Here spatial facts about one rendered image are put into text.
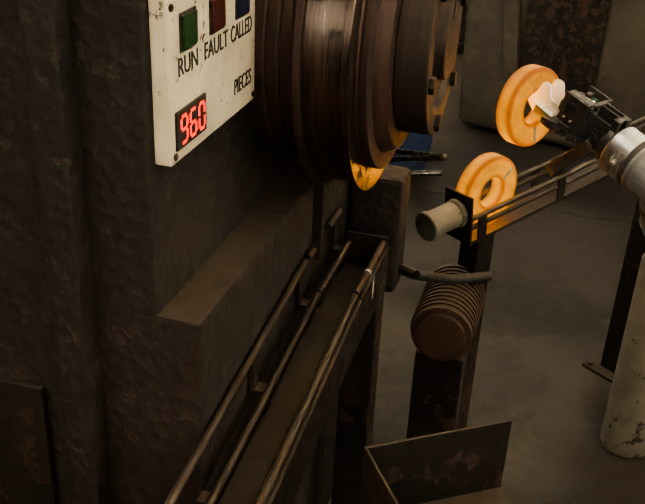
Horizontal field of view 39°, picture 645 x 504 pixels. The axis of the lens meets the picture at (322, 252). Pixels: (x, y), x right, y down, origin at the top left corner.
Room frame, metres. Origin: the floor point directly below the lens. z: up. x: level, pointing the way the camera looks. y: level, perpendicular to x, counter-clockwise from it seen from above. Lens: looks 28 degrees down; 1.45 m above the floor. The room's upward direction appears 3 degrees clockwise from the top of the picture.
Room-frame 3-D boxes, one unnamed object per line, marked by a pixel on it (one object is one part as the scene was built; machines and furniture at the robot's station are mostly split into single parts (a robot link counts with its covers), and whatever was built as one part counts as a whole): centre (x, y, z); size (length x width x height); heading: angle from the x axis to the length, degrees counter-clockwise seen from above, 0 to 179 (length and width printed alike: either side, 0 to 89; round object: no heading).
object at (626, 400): (1.81, -0.78, 0.26); 0.12 x 0.12 x 0.52
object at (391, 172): (1.58, -0.10, 0.68); 0.11 x 0.08 x 0.24; 75
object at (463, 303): (1.63, -0.27, 0.27); 0.22 x 0.13 x 0.53; 165
